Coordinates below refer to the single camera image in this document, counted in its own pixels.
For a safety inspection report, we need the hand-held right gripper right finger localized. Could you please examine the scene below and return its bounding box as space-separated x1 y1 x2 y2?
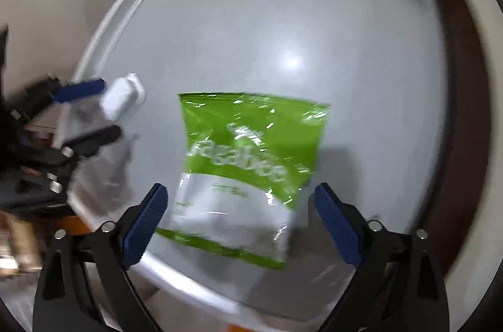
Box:
314 182 450 332

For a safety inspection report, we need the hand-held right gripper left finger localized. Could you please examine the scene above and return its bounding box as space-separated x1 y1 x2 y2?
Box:
32 182 169 332

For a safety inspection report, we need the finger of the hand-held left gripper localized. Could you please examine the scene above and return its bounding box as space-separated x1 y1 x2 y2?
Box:
24 78 108 113
61 124 122 162

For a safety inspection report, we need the small white box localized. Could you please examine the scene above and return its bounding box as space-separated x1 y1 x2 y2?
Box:
99 73 146 121

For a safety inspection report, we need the clear plastic bag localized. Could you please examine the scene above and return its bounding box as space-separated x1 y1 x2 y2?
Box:
53 96 136 219

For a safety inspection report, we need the green and white snack bag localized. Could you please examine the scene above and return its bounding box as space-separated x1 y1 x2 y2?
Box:
155 92 331 270

